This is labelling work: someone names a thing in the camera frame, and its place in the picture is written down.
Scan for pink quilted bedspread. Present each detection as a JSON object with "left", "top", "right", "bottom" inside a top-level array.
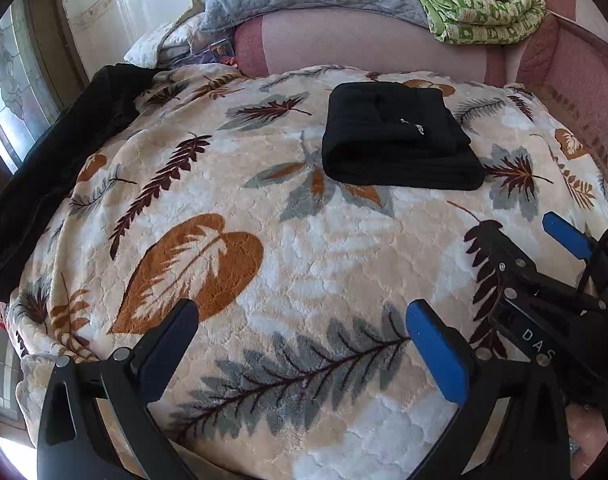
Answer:
[{"left": 234, "top": 0, "right": 608, "bottom": 184}]

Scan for black garment at bed edge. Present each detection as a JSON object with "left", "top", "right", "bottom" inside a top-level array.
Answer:
[{"left": 0, "top": 63, "right": 156, "bottom": 304}]

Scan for green patterned folded quilt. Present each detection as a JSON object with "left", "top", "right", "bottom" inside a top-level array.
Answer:
[{"left": 419, "top": 0, "right": 547, "bottom": 46}]

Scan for leaf-patterned fleece blanket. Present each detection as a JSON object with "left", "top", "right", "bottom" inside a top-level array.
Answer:
[{"left": 6, "top": 65, "right": 608, "bottom": 479}]

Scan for black pants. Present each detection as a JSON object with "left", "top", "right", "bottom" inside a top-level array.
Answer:
[{"left": 321, "top": 82, "right": 485, "bottom": 191}]

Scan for right hand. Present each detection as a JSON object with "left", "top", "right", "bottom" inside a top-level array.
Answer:
[{"left": 566, "top": 404, "right": 608, "bottom": 479}]

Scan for window with wooden frame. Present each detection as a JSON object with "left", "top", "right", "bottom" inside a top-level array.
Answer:
[{"left": 0, "top": 0, "right": 89, "bottom": 172}]

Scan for white pillow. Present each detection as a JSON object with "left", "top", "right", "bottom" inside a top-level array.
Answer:
[{"left": 124, "top": 0, "right": 216, "bottom": 68}]

